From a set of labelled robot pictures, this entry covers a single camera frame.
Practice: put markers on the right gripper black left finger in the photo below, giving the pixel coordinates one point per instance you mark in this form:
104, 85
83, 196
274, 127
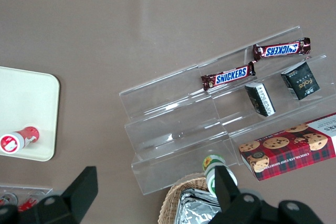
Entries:
78, 195

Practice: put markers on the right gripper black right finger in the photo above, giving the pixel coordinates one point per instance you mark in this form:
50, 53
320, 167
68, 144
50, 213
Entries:
236, 203

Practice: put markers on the light oval wicker basket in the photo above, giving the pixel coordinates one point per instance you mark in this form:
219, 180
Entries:
170, 197

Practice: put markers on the cream plastic tray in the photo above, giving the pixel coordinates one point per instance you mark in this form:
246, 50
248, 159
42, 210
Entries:
26, 98

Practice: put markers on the clear acrylic bottle rack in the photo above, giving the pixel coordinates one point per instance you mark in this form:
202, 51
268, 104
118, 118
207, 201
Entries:
39, 190

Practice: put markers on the silver foil packet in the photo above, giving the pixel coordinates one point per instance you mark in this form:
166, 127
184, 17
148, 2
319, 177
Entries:
195, 193
197, 212

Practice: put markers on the green-labelled white cup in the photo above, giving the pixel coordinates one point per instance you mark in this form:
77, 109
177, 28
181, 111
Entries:
210, 162

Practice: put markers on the red tartan cookie box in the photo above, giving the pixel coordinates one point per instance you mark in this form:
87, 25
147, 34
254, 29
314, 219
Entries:
288, 150

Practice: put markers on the red cup with white lid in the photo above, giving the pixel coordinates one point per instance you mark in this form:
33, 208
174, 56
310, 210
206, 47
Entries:
23, 137

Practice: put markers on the black box with white side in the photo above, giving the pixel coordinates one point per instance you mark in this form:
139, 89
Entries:
260, 99

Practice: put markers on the clear acrylic stepped shelf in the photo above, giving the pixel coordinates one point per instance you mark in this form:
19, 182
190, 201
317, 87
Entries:
168, 119

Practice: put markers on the Snickers chocolate bar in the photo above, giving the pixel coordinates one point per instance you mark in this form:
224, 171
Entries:
228, 76
282, 48

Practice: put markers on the black box with gold print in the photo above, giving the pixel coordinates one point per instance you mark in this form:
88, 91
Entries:
300, 81

